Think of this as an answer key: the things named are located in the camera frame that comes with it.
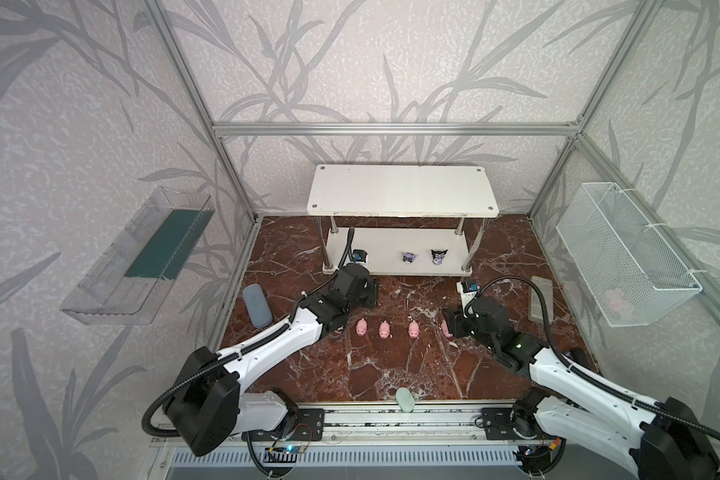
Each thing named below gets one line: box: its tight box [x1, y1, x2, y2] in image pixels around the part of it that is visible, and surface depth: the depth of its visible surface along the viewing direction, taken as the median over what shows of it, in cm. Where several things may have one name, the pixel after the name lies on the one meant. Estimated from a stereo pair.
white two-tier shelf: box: [306, 165, 500, 277], surface depth 81 cm
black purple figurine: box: [431, 249, 448, 265], surface depth 96 cm
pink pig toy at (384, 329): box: [379, 320, 391, 339], surface depth 90 cm
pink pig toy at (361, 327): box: [356, 318, 368, 336], surface depth 91 cm
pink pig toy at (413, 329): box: [408, 320, 420, 339], surface depth 90 cm
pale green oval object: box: [395, 387, 415, 413], surface depth 77 cm
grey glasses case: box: [528, 276, 554, 325], surface depth 96 cm
